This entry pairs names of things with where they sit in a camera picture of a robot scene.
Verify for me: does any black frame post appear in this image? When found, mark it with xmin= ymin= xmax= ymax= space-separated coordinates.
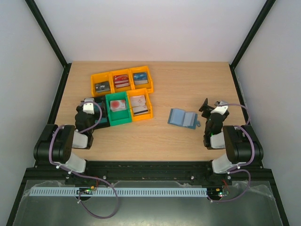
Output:
xmin=24 ymin=0 xmax=69 ymax=68
xmin=230 ymin=0 xmax=276 ymax=68

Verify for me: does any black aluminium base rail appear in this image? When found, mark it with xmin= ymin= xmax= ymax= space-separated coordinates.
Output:
xmin=23 ymin=161 xmax=273 ymax=186

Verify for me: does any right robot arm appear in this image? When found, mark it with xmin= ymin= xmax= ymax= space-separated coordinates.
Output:
xmin=199 ymin=98 xmax=263 ymax=185

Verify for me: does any green bin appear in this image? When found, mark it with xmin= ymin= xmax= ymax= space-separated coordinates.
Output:
xmin=105 ymin=91 xmax=132 ymax=126

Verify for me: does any yellow bin back middle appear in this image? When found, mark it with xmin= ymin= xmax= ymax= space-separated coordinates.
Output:
xmin=111 ymin=69 xmax=134 ymax=93

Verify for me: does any yellow bin back right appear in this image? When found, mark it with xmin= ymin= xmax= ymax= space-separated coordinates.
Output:
xmin=129 ymin=66 xmax=154 ymax=93

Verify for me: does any black bin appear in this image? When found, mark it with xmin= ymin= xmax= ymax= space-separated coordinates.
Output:
xmin=94 ymin=96 xmax=111 ymax=129

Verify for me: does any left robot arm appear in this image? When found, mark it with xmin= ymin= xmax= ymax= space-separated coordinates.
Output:
xmin=33 ymin=98 xmax=105 ymax=174

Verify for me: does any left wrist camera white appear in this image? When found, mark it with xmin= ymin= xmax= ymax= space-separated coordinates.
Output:
xmin=82 ymin=98 xmax=95 ymax=115

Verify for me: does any yellow bin back left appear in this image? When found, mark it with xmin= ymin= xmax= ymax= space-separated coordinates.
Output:
xmin=90 ymin=72 xmax=115 ymax=97

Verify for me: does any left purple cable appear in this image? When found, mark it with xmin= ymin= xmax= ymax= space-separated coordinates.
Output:
xmin=49 ymin=101 xmax=120 ymax=218

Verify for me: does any blue card stack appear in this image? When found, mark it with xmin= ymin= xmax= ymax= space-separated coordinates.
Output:
xmin=133 ymin=72 xmax=148 ymax=85

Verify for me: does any blue card holder wallet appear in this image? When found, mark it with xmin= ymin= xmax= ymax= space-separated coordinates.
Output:
xmin=167 ymin=108 xmax=201 ymax=129

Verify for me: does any left black frame post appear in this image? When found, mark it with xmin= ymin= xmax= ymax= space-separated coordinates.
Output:
xmin=24 ymin=0 xmax=69 ymax=68

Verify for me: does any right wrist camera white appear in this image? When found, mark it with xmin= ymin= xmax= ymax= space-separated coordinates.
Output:
xmin=211 ymin=101 xmax=228 ymax=115

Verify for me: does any white red circle card stack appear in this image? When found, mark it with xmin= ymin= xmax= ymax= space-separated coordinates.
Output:
xmin=110 ymin=99 xmax=127 ymax=112

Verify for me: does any magnetic stripe white card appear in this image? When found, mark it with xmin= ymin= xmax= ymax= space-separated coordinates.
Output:
xmin=132 ymin=105 xmax=149 ymax=115

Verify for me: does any right black frame post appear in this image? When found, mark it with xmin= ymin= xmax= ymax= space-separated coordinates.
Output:
xmin=230 ymin=0 xmax=276 ymax=68

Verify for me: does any yellow bin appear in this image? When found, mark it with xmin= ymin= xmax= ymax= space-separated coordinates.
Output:
xmin=129 ymin=66 xmax=154 ymax=93
xmin=127 ymin=88 xmax=153 ymax=121
xmin=111 ymin=69 xmax=134 ymax=93
xmin=90 ymin=72 xmax=115 ymax=97

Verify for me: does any yellow bin front right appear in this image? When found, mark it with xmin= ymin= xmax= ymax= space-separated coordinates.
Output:
xmin=127 ymin=88 xmax=153 ymax=121

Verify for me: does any teal VIP card stack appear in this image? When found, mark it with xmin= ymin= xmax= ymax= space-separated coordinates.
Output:
xmin=94 ymin=102 xmax=108 ymax=124

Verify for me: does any white slotted cable duct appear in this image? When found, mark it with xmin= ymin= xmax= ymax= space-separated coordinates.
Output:
xmin=29 ymin=187 xmax=207 ymax=197

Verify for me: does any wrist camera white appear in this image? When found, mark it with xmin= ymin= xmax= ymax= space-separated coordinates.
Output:
xmin=211 ymin=101 xmax=228 ymax=115
xmin=82 ymin=98 xmax=95 ymax=115

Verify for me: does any white pink VIP card stack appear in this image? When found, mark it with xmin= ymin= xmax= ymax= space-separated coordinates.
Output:
xmin=130 ymin=95 xmax=146 ymax=107

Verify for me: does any black VIP card stack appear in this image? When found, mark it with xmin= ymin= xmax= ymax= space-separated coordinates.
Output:
xmin=95 ymin=81 xmax=111 ymax=93

